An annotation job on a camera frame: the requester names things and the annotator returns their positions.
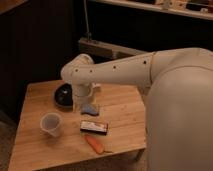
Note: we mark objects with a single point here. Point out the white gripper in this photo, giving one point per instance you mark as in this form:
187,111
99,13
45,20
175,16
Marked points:
85,92

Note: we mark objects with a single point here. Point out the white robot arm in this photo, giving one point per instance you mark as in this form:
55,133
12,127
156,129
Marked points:
178,86

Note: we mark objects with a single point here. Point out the black ceramic bowl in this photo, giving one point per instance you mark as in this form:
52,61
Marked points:
63,96

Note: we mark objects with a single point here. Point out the blue sponge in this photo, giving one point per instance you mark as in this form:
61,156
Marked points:
90,110

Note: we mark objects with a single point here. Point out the dark snack bar packet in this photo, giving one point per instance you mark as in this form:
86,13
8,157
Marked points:
95,127

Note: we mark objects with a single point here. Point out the orange carrot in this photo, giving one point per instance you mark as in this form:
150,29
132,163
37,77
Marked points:
95,144

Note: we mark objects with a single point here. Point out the upper wooden shelf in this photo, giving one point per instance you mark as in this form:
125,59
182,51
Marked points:
157,8

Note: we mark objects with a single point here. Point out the grey wall shelf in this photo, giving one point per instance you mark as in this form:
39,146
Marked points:
107,50

